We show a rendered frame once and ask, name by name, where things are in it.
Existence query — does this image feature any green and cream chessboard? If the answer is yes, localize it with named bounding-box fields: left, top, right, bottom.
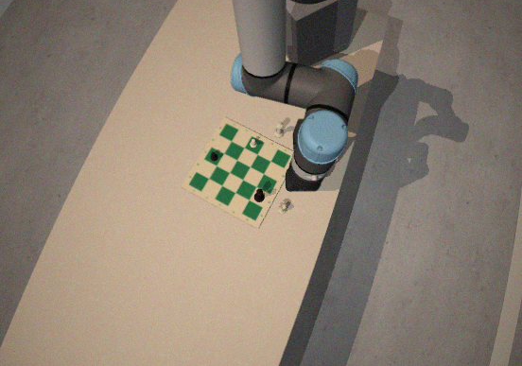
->
left=181, top=117, right=293, bottom=229

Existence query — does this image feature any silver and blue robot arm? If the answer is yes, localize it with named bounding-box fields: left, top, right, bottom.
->
left=231, top=0, right=358, bottom=175

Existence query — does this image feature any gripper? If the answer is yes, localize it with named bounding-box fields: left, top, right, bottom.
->
left=285, top=119, right=330, bottom=192

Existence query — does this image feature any white chess king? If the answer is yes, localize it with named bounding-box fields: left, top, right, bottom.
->
left=274, top=122, right=284, bottom=137

